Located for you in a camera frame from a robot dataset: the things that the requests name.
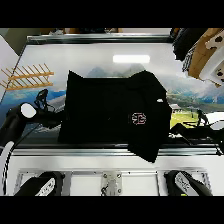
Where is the black T-shirt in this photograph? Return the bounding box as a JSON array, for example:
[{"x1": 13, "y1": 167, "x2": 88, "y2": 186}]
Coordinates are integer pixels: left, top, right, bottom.
[{"x1": 57, "y1": 69, "x2": 174, "y2": 164}]

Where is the brown wooden rack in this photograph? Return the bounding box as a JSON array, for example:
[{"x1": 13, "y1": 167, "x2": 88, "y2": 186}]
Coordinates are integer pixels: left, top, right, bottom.
[{"x1": 0, "y1": 62, "x2": 55, "y2": 92}]

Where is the black garment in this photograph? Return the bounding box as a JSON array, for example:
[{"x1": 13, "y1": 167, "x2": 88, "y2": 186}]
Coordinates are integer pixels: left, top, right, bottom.
[{"x1": 171, "y1": 27, "x2": 208, "y2": 62}]

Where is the brown garment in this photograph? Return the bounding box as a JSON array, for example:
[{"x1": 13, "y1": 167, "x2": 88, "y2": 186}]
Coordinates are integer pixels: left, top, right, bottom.
[{"x1": 186, "y1": 27, "x2": 224, "y2": 81}]

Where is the white spotted garment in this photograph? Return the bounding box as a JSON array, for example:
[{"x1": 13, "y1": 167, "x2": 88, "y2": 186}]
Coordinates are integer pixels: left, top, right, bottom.
[{"x1": 199, "y1": 30, "x2": 224, "y2": 88}]

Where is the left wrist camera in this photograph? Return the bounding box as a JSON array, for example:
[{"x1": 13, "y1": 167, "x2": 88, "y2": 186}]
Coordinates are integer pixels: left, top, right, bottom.
[{"x1": 33, "y1": 88, "x2": 56, "y2": 113}]

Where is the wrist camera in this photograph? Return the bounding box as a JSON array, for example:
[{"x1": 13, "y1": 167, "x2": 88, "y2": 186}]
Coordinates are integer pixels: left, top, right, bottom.
[
  {"x1": 33, "y1": 88, "x2": 56, "y2": 113},
  {"x1": 195, "y1": 108, "x2": 210, "y2": 128}
]

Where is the black cable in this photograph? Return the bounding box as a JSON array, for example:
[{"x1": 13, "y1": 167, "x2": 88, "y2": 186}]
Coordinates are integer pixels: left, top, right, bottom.
[{"x1": 1, "y1": 123, "x2": 39, "y2": 196}]

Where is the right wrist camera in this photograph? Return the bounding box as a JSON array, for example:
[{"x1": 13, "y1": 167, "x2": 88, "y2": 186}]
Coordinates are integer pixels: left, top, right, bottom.
[{"x1": 195, "y1": 108, "x2": 210, "y2": 128}]

